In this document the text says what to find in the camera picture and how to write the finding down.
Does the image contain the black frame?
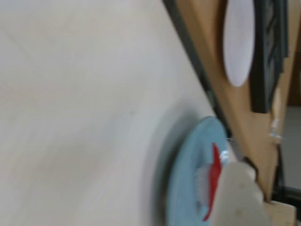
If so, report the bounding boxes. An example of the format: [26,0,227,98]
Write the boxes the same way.
[249,0,290,114]

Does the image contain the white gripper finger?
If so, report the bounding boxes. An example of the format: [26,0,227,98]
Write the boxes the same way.
[208,157,271,226]

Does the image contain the brown wooden board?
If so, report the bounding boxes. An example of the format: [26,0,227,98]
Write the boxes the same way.
[188,0,301,201]

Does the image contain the light wooden block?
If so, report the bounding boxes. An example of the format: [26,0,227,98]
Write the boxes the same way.
[263,200,297,226]

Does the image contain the white oval disc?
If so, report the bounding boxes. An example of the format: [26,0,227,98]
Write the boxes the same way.
[222,0,256,87]

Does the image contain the round blue dish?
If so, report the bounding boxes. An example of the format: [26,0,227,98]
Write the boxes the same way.
[164,116,232,226]

